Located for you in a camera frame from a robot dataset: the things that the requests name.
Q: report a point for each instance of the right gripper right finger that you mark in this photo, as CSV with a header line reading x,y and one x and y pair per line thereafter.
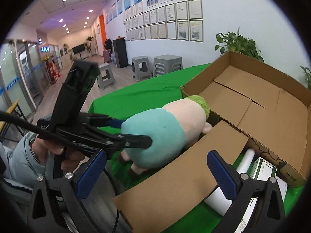
x,y
268,215

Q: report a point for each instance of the large cardboard box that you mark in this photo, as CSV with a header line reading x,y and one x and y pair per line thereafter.
x,y
267,105

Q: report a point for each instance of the light blue jacket sleeve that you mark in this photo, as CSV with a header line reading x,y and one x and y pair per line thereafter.
x,y
22,167

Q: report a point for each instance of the green tablecloth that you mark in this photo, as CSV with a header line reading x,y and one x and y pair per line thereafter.
x,y
145,95

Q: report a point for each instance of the plush doll green hair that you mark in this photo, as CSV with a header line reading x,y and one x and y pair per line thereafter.
x,y
174,127

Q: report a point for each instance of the potted plant right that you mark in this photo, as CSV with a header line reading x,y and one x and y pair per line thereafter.
x,y
307,73

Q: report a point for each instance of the grey stool near table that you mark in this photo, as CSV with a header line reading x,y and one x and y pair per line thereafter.
x,y
105,77

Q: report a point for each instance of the narrow cardboard box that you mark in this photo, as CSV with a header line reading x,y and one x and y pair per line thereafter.
x,y
168,195

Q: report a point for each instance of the grey plastic stool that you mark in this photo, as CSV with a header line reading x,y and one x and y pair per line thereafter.
x,y
141,68

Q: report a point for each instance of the grey stacked stools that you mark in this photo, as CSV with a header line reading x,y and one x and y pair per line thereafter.
x,y
164,64

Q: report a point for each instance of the white paper roll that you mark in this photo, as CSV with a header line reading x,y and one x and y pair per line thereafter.
x,y
246,161

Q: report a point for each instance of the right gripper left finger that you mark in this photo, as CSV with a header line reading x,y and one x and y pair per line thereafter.
x,y
44,213

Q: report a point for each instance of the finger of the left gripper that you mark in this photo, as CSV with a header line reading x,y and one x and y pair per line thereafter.
x,y
100,120
112,143

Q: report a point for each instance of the black cabinet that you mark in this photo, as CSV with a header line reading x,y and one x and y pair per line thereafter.
x,y
120,51

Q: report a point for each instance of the black television screen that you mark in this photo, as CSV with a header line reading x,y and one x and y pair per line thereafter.
x,y
78,49

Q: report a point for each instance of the potted plant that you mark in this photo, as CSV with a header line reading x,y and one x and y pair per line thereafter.
x,y
235,42
307,73

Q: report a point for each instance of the green white tissue box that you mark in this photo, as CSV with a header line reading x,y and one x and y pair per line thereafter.
x,y
261,170

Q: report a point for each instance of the white plastic device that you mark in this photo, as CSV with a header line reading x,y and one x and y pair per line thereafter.
x,y
220,204

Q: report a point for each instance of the person's left hand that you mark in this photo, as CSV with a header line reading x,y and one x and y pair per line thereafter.
x,y
42,147

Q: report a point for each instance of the potted plant left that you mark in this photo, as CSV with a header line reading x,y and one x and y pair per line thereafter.
x,y
235,42

